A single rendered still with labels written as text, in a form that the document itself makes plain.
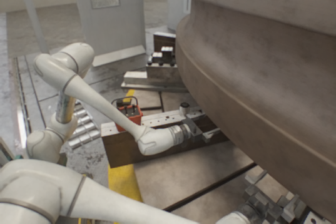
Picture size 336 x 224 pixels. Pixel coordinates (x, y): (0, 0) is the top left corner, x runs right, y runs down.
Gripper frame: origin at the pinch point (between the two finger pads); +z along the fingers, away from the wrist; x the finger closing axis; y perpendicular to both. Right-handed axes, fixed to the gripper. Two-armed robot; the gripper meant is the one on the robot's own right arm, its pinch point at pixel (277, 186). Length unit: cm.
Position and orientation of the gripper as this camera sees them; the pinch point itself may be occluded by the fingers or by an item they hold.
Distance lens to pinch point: 89.4
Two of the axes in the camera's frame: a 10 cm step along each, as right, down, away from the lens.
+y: 0.0, 8.2, 5.7
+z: 8.2, -3.3, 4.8
